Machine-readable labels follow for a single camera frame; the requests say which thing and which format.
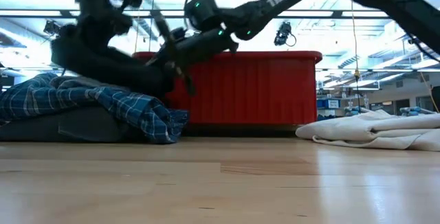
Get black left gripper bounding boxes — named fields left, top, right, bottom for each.
left=77, top=9, right=133, bottom=43

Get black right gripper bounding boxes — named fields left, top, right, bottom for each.
left=150, top=10, right=240, bottom=97

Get black shirt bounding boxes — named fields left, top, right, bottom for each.
left=50, top=24, right=176, bottom=98

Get blue plaid pants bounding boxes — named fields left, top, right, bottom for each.
left=0, top=72, right=190, bottom=145

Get red plastic laundry bin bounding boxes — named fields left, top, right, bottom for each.
left=132, top=50, right=323, bottom=126

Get dark grey shorts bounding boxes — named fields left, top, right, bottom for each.
left=0, top=106, right=138, bottom=143

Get white cloth bag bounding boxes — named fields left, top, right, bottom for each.
left=295, top=109, right=440, bottom=152

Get black ceiling light fixture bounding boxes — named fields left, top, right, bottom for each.
left=43, top=20, right=61, bottom=36

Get metal shelf rack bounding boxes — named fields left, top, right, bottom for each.
left=316, top=93, right=366, bottom=124

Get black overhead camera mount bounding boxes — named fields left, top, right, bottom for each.
left=274, top=21, right=297, bottom=47

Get yellow hanging cord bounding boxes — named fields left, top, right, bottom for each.
left=351, top=0, right=362, bottom=112

